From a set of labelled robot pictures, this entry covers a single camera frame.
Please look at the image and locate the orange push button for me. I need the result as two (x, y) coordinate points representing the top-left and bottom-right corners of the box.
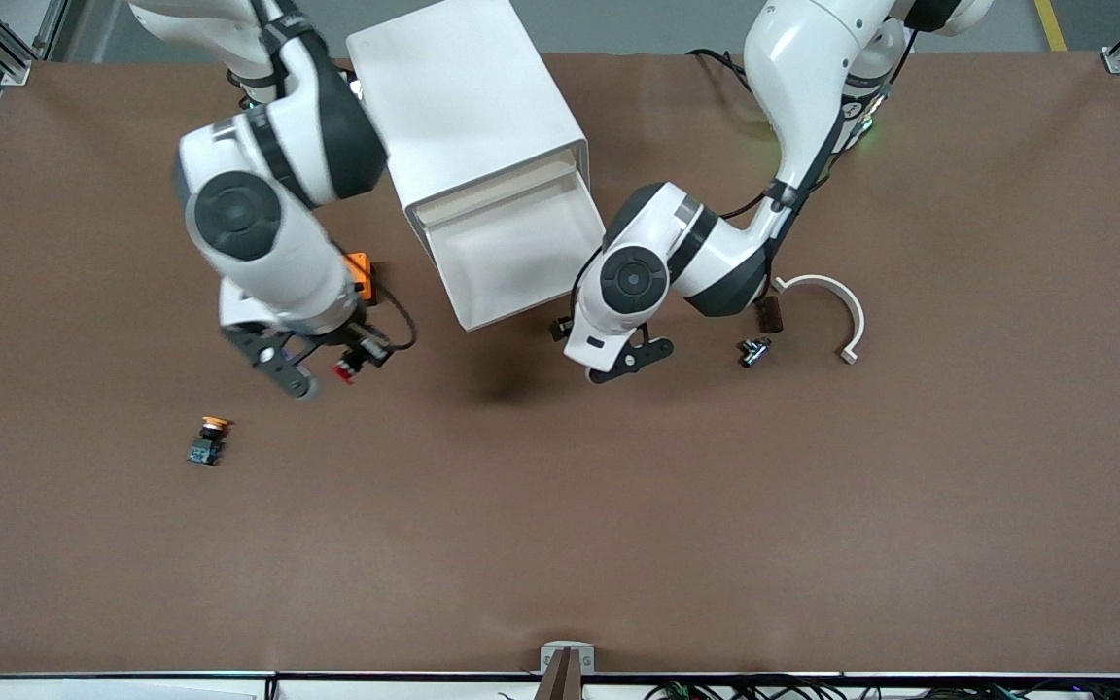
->
(187, 416), (232, 468)

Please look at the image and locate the orange box with hole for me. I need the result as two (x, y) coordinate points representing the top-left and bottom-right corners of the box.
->
(344, 251), (377, 307)

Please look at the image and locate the white curved bracket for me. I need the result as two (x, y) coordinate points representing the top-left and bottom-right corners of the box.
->
(771, 274), (867, 367)

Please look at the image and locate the grey mount bracket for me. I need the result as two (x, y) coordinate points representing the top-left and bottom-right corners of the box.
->
(536, 640), (597, 700)

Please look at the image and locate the black base cable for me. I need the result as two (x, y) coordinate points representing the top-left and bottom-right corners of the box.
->
(686, 49), (765, 98)

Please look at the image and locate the black cable bundle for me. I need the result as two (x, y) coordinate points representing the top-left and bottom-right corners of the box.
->
(497, 674), (1120, 700)

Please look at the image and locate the white table edge rail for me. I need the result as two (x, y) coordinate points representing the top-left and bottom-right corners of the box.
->
(0, 671), (1120, 700)

